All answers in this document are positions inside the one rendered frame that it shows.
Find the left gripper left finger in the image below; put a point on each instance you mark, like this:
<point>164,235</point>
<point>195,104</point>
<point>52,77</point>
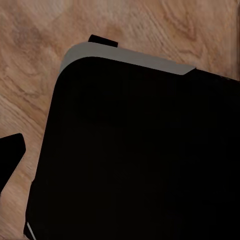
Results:
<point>12,149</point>

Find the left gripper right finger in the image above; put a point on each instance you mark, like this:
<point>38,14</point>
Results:
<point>232,149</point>

